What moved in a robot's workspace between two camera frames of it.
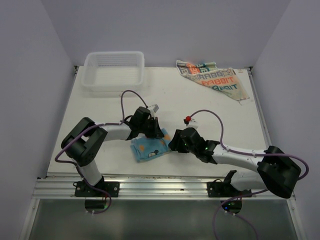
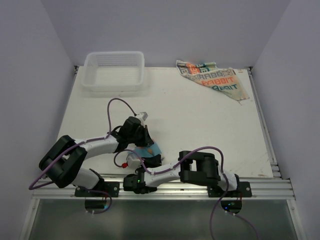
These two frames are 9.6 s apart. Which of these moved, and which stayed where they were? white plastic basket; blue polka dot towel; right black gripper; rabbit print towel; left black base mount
Moved: blue polka dot towel; right black gripper
Stayed: rabbit print towel; white plastic basket; left black base mount
